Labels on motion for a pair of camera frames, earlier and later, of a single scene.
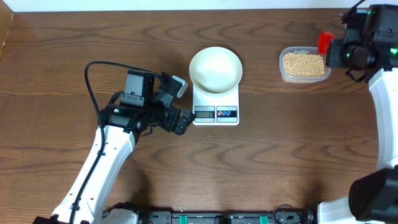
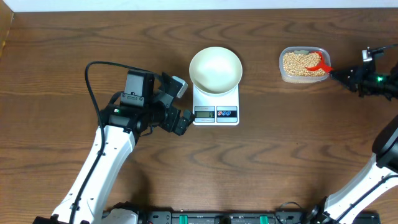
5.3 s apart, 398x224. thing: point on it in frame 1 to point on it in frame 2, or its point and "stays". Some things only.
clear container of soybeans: (303, 65) stays
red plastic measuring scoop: (324, 38) to (322, 65)
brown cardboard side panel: (6, 15) stays
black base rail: (222, 217) stays
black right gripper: (333, 60) to (357, 79)
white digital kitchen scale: (211, 109) stays
